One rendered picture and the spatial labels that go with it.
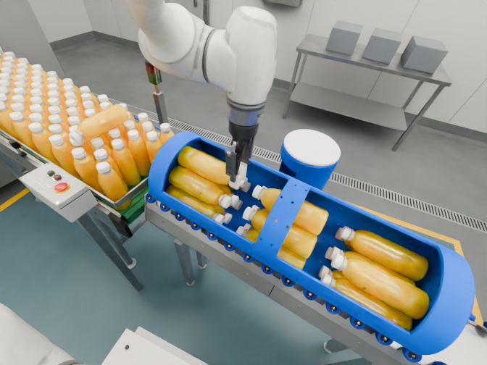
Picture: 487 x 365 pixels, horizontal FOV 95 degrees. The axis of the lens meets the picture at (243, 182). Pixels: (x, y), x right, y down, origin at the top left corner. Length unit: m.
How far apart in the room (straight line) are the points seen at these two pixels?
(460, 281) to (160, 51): 0.78
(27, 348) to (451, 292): 0.74
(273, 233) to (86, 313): 1.53
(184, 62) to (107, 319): 1.65
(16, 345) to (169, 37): 0.47
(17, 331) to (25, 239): 2.01
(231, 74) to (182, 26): 0.11
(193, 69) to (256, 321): 1.55
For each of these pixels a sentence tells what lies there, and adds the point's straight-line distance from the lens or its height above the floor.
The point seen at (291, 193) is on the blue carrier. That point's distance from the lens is 0.63.
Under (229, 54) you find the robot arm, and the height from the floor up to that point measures 1.55.
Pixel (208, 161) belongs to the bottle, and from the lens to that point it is 0.72.
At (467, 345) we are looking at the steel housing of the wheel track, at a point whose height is 0.93.
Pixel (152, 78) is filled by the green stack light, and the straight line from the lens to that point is 1.29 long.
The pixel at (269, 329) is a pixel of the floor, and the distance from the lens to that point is 1.75.
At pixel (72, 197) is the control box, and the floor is 1.09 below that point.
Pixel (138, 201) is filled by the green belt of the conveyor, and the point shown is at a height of 0.90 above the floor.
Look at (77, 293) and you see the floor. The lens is 2.00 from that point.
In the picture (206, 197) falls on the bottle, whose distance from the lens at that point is 0.71.
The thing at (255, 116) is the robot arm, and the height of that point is 1.43.
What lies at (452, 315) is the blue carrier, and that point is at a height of 1.20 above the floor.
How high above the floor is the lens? 1.70
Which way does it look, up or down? 48 degrees down
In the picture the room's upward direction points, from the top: 8 degrees clockwise
